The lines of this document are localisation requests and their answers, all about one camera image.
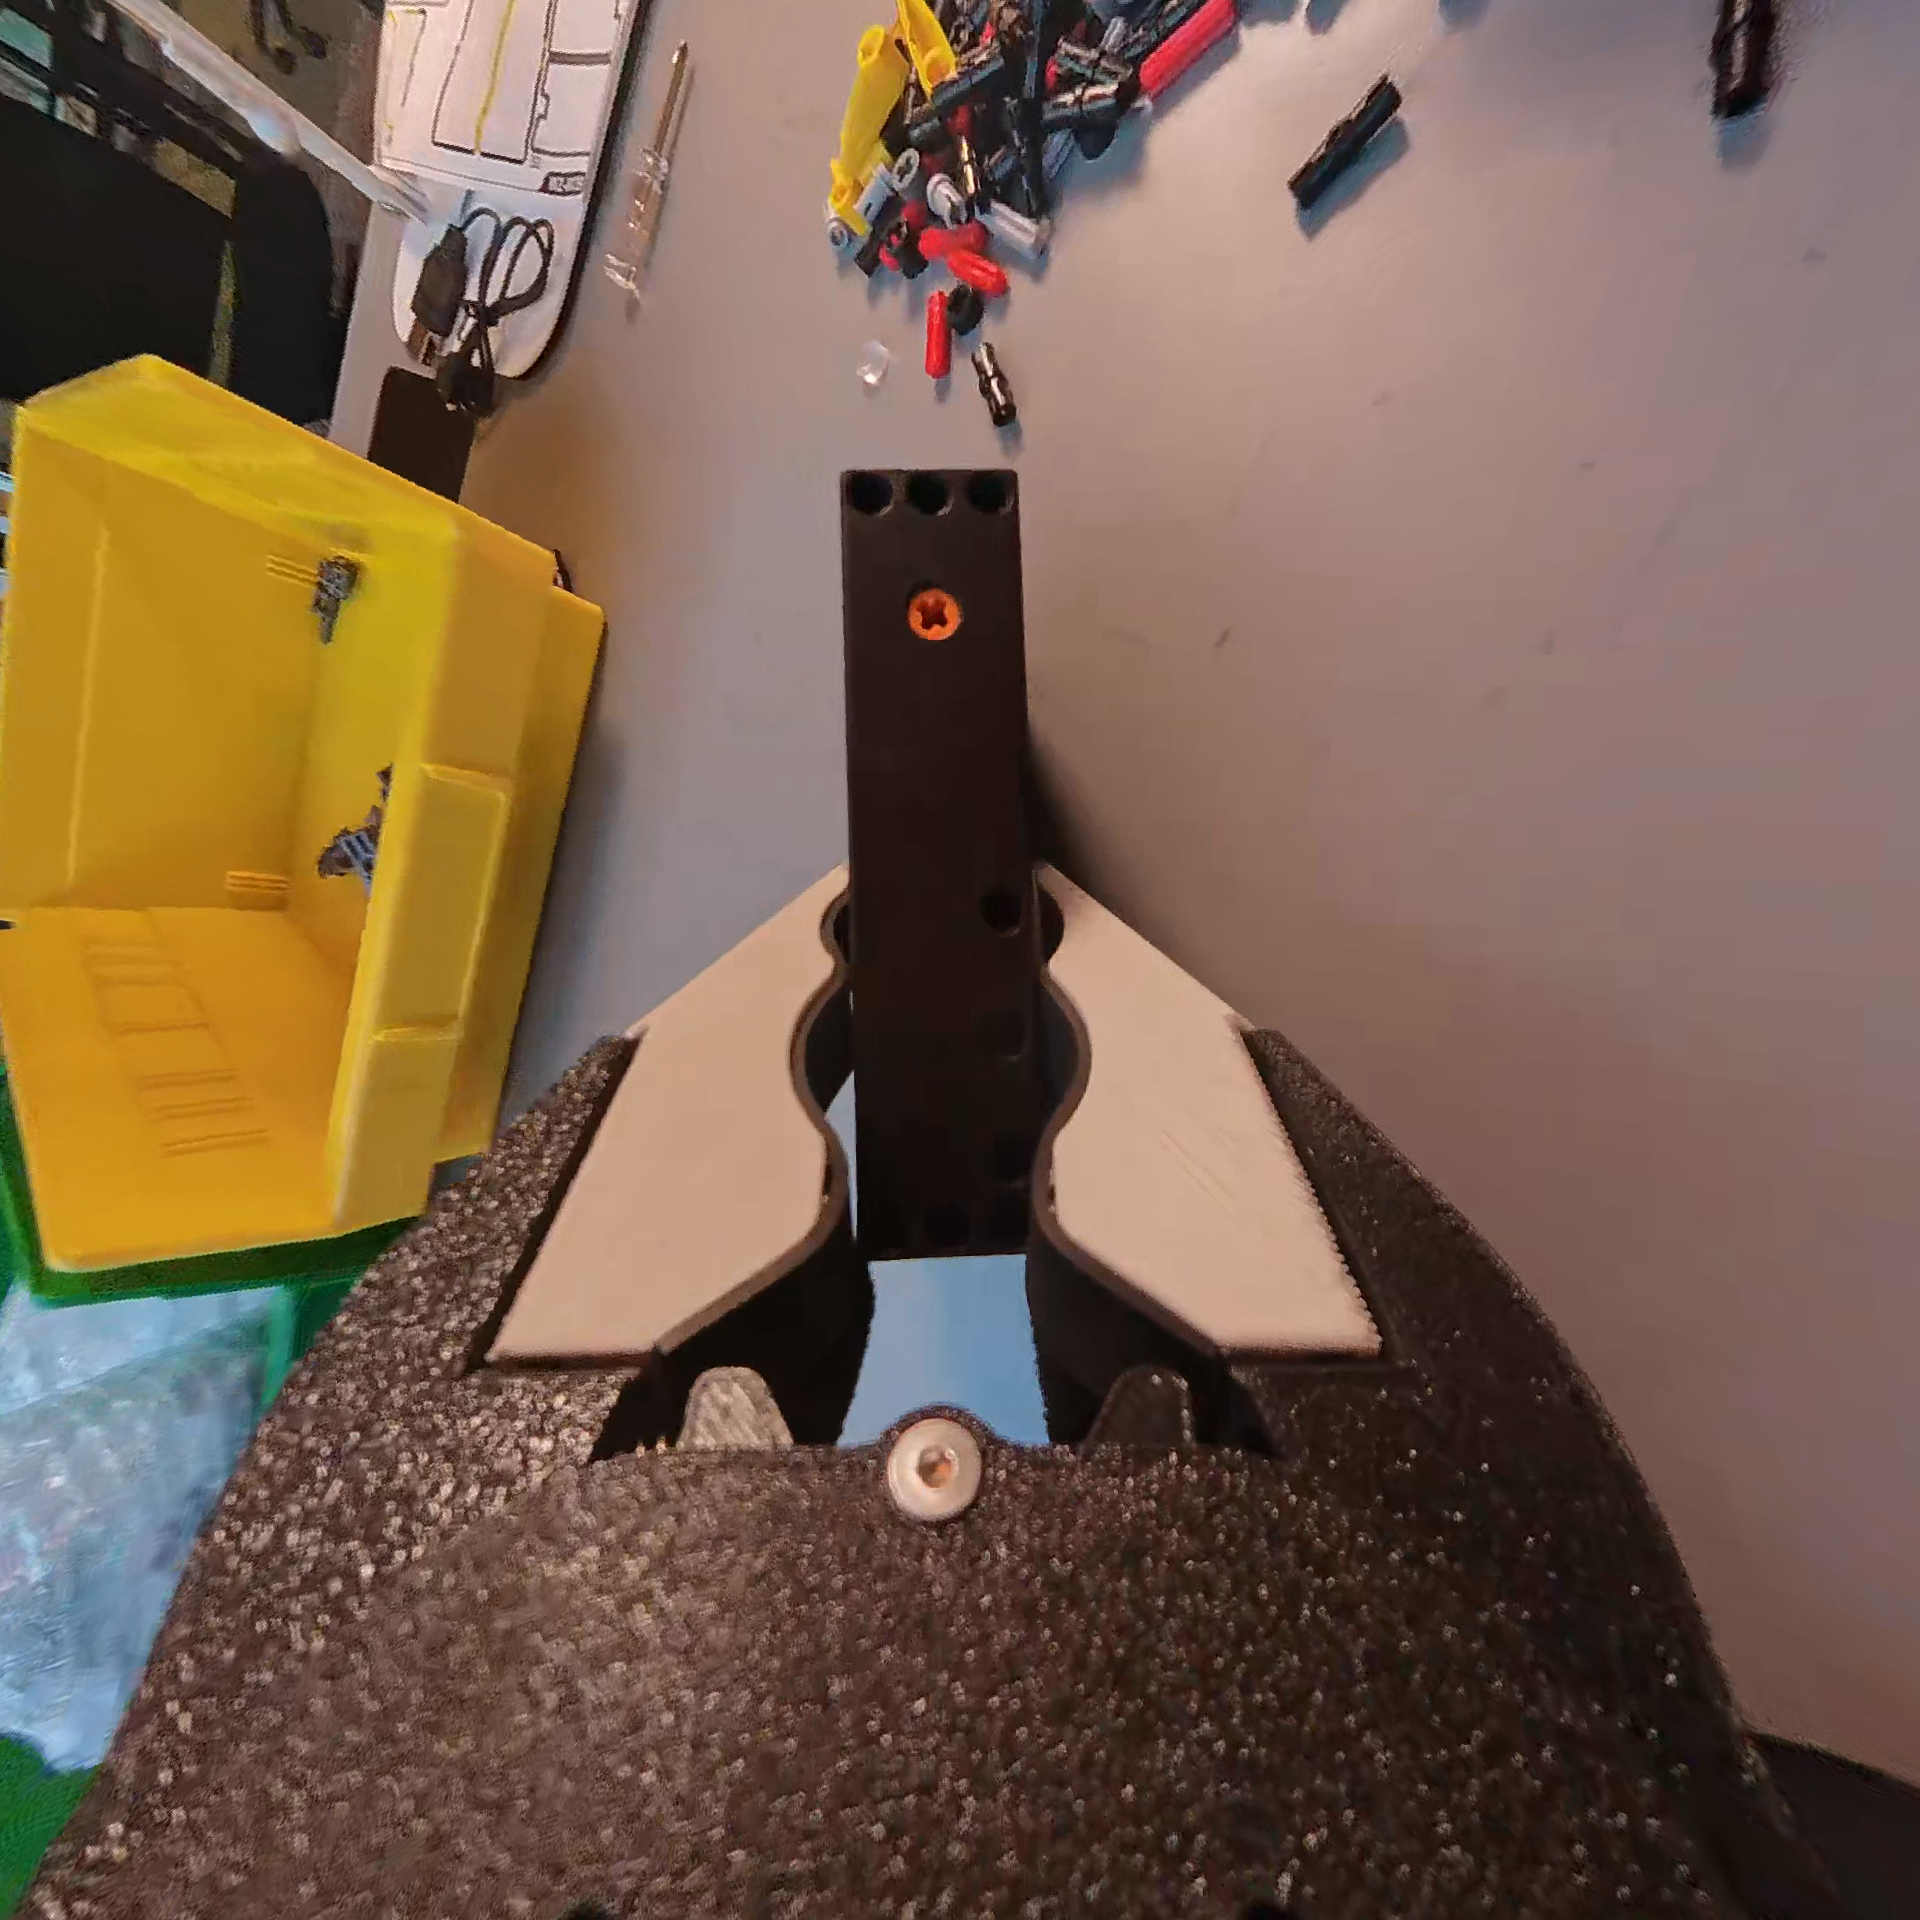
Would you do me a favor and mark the heap of black building pieces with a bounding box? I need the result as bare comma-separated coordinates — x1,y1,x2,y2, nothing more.
306,556,395,889

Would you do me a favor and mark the black perforated building block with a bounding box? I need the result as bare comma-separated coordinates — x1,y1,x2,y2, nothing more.
837,470,1040,1260

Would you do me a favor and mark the black box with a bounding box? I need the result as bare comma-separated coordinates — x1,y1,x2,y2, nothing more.
368,369,483,500

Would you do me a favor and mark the yellow storage bin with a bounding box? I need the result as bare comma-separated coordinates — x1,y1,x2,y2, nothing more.
0,354,605,1273

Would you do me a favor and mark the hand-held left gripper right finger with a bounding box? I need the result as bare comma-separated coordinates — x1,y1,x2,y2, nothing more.
1023,862,1384,1455

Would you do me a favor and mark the clear plastic-wrapped bundle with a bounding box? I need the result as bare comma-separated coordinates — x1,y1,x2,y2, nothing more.
0,1288,301,1776

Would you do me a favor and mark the pile of small building pieces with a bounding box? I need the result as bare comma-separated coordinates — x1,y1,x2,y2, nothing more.
822,0,1239,378

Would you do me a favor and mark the black USB cable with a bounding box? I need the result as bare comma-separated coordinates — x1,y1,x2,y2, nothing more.
403,201,557,410

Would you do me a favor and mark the green storage bin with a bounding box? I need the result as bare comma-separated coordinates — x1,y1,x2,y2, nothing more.
0,1050,437,1863

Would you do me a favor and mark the black chair armrest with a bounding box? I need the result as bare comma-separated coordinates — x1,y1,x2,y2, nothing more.
1746,1734,1920,1920

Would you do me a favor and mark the clear-handled screwdriver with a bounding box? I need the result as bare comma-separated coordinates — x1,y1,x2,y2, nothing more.
604,41,694,303

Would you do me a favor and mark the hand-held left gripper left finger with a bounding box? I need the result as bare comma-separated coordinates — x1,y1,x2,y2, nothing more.
486,867,875,1455

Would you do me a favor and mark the grey desk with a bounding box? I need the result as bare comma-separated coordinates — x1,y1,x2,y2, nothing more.
323,0,1920,1758

